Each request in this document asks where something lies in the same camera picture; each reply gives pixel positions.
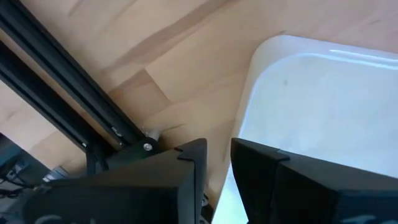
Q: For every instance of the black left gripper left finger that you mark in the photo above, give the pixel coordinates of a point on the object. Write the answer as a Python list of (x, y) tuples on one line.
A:
[(124, 199)]

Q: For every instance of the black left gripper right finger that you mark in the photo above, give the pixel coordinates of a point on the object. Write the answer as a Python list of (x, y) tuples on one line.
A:
[(295, 193)]

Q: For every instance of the white plastic basket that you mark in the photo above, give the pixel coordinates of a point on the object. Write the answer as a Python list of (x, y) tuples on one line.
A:
[(311, 109)]

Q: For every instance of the black aluminium table frame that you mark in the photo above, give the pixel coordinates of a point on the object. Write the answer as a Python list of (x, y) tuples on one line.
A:
[(62, 67)]

